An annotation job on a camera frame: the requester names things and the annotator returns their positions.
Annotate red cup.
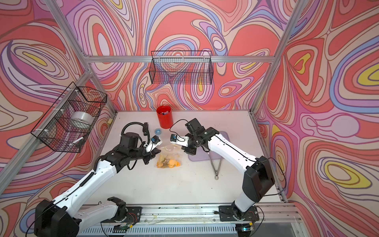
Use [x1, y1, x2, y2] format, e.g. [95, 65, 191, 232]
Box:
[156, 105, 174, 129]

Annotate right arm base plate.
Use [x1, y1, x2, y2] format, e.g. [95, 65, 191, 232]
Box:
[214, 205, 260, 223]

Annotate black wire basket on back wall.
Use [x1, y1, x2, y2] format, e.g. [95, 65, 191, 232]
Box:
[149, 50, 214, 86]

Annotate lavender plastic tray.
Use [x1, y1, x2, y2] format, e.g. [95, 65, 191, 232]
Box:
[189, 148, 222, 162]

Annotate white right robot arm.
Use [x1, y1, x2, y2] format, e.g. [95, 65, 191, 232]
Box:
[182, 119, 275, 220]

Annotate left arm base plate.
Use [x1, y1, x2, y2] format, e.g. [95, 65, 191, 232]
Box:
[111, 206, 142, 224]

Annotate clear resealable bag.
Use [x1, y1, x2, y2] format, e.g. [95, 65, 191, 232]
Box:
[156, 144, 183, 168]

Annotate metal tongs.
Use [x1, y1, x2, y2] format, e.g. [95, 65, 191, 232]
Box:
[208, 151, 223, 180]

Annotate aluminium corner frame post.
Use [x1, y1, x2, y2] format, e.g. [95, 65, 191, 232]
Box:
[249, 0, 309, 115]

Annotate black wire basket on left wall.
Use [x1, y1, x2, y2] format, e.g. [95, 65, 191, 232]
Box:
[31, 83, 108, 153]

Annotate black wire basket on wall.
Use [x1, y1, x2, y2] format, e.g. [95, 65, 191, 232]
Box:
[31, 83, 108, 153]
[149, 50, 214, 86]

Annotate small blue tape roll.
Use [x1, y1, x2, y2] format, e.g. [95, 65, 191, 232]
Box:
[155, 128, 162, 135]

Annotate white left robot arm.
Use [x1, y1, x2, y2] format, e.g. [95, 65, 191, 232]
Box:
[34, 132, 162, 237]

